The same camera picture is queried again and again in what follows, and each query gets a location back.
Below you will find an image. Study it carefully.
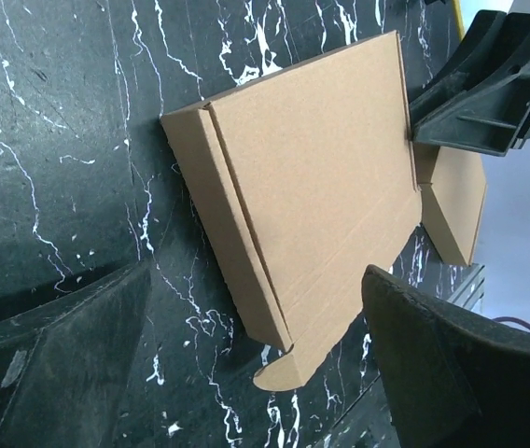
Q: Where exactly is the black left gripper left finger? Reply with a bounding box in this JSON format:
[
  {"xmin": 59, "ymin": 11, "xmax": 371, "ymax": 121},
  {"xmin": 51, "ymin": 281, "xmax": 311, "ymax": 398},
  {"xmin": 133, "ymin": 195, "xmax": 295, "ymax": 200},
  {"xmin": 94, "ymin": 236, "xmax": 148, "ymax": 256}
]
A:
[{"xmin": 0, "ymin": 263, "xmax": 151, "ymax": 447}]

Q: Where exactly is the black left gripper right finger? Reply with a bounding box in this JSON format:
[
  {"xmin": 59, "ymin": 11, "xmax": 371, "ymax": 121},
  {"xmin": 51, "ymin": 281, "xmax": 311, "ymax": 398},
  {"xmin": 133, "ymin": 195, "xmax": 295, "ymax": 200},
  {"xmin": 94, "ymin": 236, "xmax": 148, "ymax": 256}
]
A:
[{"xmin": 361, "ymin": 265, "xmax": 530, "ymax": 447}]

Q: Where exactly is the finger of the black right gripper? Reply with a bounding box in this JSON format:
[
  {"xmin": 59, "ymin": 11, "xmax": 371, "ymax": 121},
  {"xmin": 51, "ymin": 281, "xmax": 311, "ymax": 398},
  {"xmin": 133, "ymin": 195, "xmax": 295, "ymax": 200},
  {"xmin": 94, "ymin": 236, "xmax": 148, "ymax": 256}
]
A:
[{"xmin": 410, "ymin": 11, "xmax": 530, "ymax": 157}]

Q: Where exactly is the cardboard box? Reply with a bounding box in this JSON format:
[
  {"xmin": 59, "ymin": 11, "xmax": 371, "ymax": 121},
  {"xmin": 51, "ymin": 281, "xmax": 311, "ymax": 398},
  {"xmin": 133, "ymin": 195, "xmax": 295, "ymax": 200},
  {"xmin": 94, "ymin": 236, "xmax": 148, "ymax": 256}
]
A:
[{"xmin": 160, "ymin": 32, "xmax": 422, "ymax": 392}]

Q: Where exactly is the flat cardboard stack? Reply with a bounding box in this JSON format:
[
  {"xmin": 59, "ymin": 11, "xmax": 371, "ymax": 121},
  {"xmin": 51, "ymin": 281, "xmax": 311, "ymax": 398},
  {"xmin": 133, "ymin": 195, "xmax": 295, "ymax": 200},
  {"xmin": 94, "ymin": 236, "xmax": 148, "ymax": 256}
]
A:
[{"xmin": 413, "ymin": 144, "xmax": 487, "ymax": 266}]

